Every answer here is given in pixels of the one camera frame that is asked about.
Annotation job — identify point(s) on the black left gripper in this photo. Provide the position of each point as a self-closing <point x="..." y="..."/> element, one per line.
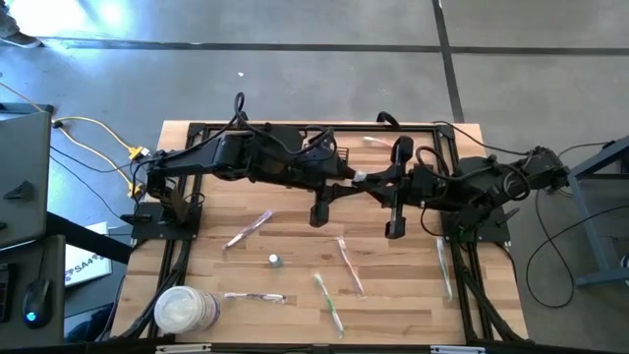
<point x="324" y="172"/>

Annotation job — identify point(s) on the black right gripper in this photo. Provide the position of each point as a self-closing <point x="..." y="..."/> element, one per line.
<point x="403" y="187"/>

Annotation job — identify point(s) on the orange toothbrush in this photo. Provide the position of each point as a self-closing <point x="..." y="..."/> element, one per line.
<point x="350" y="265"/>

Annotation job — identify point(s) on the white green toothbrush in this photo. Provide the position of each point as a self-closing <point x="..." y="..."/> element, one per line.
<point x="444" y="268"/>

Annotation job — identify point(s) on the purple toothbrush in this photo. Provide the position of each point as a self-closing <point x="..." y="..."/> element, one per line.
<point x="248" y="229"/>

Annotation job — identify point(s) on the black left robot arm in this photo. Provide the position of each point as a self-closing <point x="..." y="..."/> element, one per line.
<point x="216" y="155"/>

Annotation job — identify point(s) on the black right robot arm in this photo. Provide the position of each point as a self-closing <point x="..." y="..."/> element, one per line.
<point x="491" y="182"/>

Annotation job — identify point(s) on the maroon wrapped toothbrush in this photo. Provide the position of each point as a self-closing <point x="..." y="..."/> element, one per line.
<point x="255" y="297"/>

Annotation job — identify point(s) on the grey metal stand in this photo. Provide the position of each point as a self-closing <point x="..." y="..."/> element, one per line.
<point x="588" y="221"/>

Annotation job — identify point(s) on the clear white-lidded plastic container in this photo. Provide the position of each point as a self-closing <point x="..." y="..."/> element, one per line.
<point x="182" y="310"/>

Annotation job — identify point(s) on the person's shoe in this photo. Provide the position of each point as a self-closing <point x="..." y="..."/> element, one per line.
<point x="19" y="39"/>
<point x="625" y="270"/>

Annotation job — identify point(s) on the white printed box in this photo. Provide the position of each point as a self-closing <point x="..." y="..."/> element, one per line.
<point x="88" y="265"/>

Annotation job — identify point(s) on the grey laptop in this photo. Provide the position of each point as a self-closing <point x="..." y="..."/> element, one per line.
<point x="24" y="172"/>

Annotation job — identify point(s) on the black computer mouse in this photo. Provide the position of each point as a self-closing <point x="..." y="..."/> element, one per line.
<point x="37" y="300"/>

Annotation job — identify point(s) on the black keyboard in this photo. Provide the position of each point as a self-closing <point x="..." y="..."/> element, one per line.
<point x="4" y="295"/>

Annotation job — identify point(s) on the dark side desk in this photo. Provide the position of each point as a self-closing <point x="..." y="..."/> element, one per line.
<point x="15" y="339"/>

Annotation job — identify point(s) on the black aluminium table frame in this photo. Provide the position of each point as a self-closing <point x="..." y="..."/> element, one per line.
<point x="354" y="128"/>

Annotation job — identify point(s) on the silver bracket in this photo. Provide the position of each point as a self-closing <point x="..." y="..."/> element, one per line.
<point x="457" y="350"/>
<point x="182" y="349"/>

